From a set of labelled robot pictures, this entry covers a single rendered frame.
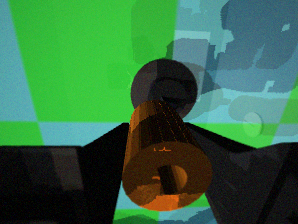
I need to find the orange cylindrical knob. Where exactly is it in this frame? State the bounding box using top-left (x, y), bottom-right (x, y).
top-left (121, 100), bottom-right (212, 211)

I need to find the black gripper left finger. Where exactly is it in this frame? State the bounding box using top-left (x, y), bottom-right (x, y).
top-left (0, 122), bottom-right (129, 224)

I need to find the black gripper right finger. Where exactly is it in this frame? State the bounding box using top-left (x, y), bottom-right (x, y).
top-left (184, 122), bottom-right (298, 224)

